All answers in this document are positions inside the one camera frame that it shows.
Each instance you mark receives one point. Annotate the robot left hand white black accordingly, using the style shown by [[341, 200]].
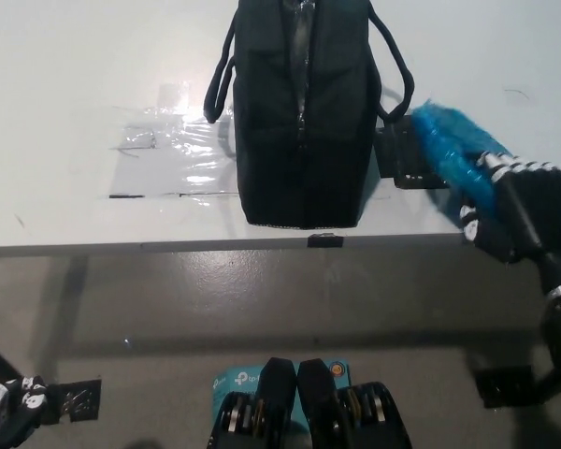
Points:
[[25, 402]]

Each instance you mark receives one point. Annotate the robot right hand white black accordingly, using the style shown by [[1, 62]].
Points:
[[537, 206]]

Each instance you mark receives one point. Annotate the blue plate stack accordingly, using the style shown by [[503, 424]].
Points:
[[444, 140]]

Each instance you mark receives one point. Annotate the black fabric tote bag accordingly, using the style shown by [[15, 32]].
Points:
[[271, 140]]

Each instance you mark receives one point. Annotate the black tape floor patch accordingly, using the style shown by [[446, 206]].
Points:
[[81, 400], [505, 386]]

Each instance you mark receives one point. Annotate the black tape mat on table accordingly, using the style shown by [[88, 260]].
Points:
[[402, 154]]

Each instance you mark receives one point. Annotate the teal tp-link box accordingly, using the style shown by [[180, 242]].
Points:
[[236, 380]]

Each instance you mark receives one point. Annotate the small black tape strip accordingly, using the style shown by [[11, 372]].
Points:
[[325, 240]]

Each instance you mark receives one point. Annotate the clear plastic sheet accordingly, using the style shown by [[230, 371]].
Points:
[[168, 159]]

